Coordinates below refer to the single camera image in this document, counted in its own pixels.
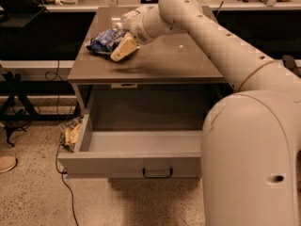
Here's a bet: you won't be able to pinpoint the grey cabinet with glass top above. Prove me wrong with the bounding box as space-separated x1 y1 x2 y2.
67 5 234 115

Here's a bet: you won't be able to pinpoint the yellow crumpled wrappers on floor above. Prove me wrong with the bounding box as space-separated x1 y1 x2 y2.
58 118 82 152

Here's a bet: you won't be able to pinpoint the black office chair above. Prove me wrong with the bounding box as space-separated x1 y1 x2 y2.
282 55 301 77

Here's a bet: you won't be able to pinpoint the black drawer handle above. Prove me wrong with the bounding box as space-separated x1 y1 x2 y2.
142 168 173 179

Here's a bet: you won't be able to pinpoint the pink shoe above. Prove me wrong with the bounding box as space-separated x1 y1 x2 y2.
0 156 18 173

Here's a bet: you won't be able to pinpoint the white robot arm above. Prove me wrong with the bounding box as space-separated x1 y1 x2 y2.
118 0 301 226

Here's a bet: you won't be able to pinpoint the blue chip bag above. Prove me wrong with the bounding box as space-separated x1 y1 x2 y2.
86 28 127 55

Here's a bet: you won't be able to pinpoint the black metal stand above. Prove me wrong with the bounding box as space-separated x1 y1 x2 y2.
0 67 80 146

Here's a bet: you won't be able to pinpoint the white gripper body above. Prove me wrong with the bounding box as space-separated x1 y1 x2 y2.
129 16 154 45

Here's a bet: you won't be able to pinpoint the black floor cable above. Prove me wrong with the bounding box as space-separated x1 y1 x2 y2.
44 59 81 226

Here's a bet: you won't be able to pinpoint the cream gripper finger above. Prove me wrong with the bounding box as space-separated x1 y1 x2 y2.
110 33 138 61

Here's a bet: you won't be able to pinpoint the open grey top drawer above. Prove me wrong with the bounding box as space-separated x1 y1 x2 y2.
58 110 209 178

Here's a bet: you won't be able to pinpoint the clear plastic water bottle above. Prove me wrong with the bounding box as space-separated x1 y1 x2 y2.
113 6 150 31

